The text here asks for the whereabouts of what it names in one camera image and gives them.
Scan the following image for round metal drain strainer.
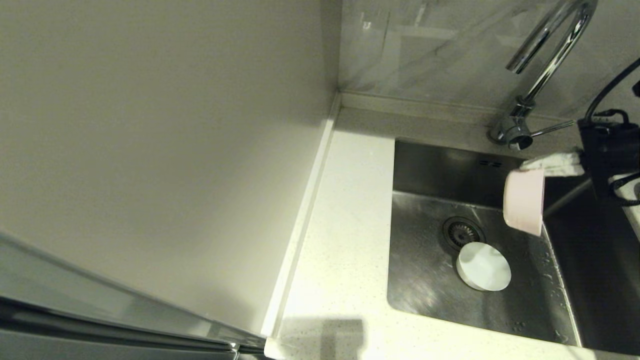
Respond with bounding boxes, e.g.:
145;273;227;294
442;216;486;251

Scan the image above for chrome cabinet trim strip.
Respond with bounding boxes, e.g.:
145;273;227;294
0;292;267;354

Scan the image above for white shallow bowl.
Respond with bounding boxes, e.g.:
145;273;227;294
455;242;512;292

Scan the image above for chrome gooseneck faucet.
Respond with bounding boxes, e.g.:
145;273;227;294
487;0;597;152

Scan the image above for stainless steel sink basin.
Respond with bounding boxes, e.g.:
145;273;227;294
386;138;640;356

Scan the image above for pink bowl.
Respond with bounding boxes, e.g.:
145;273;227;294
503;168;546;237

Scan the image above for tall glossy cabinet unit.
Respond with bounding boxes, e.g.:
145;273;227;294
0;0;342;360

